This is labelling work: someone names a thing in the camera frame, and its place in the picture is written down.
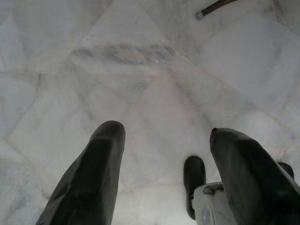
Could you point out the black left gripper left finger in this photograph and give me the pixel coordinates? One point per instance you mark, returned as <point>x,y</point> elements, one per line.
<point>86,182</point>

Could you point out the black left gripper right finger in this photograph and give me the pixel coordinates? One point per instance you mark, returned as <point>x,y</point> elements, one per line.
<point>253,182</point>

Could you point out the grey robot leg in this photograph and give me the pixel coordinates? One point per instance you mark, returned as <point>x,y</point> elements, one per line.
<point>211,206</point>

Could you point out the black robot foot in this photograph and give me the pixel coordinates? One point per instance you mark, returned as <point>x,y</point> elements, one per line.
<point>193,178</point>

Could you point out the brown chair leg, metal tip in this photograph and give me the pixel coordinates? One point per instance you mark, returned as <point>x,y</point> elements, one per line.
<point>212,8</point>

